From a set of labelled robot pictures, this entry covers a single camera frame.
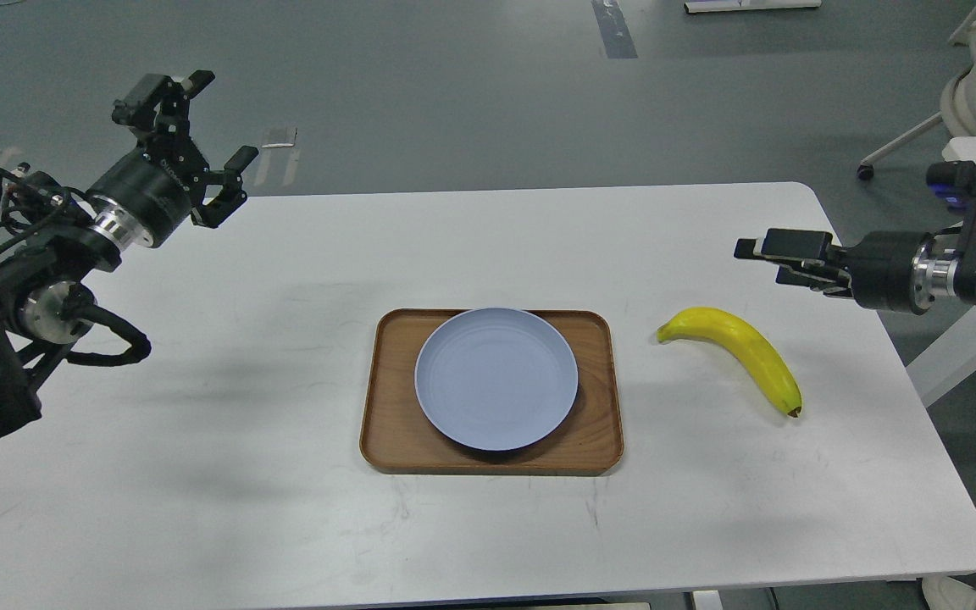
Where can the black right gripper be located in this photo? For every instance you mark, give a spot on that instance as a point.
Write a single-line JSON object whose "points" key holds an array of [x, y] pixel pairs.
{"points": [[879, 271]]}

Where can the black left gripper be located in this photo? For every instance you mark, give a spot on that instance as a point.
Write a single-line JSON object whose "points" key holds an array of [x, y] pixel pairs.
{"points": [[156, 111]]}

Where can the light blue plate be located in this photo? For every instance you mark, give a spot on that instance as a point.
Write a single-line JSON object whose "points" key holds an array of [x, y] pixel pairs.
{"points": [[496, 379]]}

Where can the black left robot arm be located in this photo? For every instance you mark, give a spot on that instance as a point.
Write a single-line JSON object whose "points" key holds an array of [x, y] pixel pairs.
{"points": [[52, 236]]}

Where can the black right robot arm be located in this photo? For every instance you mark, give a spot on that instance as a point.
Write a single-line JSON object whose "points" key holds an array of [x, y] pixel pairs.
{"points": [[947, 265]]}

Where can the yellow banana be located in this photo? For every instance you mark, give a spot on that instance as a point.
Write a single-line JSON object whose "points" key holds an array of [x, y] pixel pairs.
{"points": [[751, 349]]}

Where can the white board on floor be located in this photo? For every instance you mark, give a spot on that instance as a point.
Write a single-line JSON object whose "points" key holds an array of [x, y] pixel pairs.
{"points": [[726, 6]]}

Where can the brown wooden tray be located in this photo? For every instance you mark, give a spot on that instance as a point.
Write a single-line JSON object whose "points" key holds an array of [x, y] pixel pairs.
{"points": [[397, 437]]}

